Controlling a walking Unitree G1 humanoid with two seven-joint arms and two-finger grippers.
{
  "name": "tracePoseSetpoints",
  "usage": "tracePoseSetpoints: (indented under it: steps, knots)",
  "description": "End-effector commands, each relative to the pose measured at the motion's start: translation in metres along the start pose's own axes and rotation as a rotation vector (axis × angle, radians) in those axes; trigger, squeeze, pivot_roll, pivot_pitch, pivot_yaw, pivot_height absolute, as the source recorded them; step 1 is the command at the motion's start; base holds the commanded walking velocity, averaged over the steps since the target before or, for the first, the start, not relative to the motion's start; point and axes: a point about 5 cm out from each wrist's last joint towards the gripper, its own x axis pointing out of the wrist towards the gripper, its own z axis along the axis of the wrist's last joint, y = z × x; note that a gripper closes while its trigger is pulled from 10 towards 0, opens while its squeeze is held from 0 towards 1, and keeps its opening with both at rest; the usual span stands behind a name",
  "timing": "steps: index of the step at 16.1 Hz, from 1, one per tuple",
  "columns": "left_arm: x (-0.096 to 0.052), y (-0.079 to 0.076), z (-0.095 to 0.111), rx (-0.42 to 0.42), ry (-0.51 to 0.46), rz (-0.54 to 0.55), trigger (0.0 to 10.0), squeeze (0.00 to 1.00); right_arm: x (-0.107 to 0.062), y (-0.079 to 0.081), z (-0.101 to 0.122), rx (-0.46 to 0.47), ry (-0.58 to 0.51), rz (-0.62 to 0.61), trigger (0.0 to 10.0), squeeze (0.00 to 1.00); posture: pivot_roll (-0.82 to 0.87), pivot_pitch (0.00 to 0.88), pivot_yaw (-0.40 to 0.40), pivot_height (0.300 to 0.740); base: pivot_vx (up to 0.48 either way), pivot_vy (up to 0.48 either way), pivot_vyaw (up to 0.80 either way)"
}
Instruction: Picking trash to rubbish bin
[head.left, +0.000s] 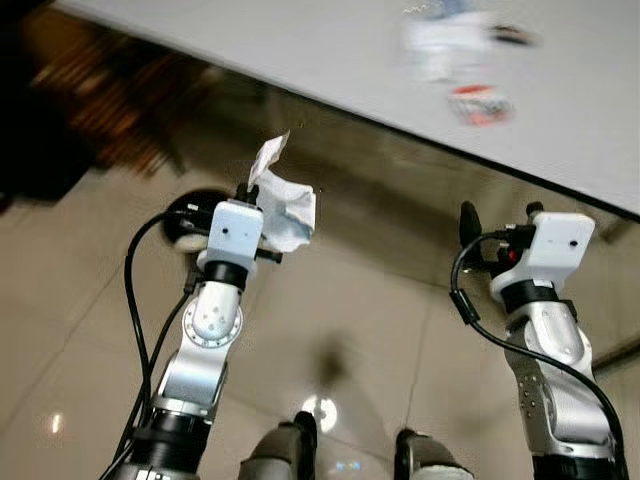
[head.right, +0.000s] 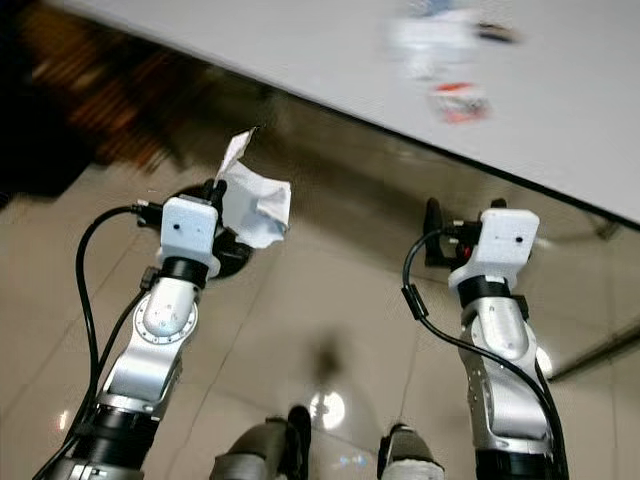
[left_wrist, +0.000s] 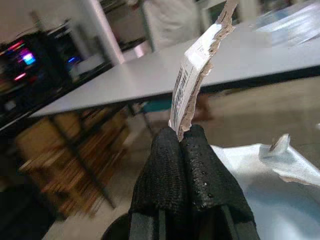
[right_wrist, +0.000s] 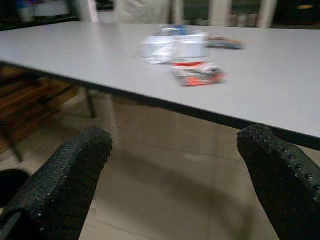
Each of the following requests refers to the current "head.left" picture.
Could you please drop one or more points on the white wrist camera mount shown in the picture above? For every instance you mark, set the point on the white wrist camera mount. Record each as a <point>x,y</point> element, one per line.
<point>232,232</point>
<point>556,245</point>

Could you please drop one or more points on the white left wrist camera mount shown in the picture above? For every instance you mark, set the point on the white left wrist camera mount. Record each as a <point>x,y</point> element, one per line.
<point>232,232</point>

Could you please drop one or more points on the brown wooden furniture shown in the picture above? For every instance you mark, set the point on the brown wooden furniture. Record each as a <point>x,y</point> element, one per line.
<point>120,100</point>

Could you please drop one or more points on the white paper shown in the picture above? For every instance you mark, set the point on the white paper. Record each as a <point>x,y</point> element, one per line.
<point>288,212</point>

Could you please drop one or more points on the grey metal table base bar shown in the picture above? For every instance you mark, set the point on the grey metal table base bar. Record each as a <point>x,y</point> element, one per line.
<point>620,355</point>

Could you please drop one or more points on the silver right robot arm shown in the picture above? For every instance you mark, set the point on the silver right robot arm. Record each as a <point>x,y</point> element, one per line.
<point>552,342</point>

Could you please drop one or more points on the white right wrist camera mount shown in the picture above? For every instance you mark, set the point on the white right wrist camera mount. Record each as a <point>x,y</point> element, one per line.
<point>556,245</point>

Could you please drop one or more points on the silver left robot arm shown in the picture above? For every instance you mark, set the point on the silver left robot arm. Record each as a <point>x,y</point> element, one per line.
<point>212,322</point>

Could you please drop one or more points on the grey left robot leg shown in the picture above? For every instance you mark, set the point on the grey left robot leg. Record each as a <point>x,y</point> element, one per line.
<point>280,450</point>

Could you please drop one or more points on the black furniture piece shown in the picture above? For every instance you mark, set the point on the black furniture piece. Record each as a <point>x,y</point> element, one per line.
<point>30,150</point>

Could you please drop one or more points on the grey robot leg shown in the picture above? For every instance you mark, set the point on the grey robot leg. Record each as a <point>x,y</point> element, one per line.
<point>280,450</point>
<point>428,458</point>

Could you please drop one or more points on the small black item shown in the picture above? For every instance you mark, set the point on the small black item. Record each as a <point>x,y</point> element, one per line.
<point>515,36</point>

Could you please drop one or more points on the white yellow trash piece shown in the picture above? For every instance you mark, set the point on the white yellow trash piece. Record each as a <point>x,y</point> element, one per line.
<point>190,238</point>

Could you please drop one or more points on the grey right robot leg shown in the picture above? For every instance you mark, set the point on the grey right robot leg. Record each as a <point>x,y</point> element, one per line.
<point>428,458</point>

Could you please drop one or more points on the red white snack packet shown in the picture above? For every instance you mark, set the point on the red white snack packet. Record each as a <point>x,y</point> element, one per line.
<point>480,105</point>

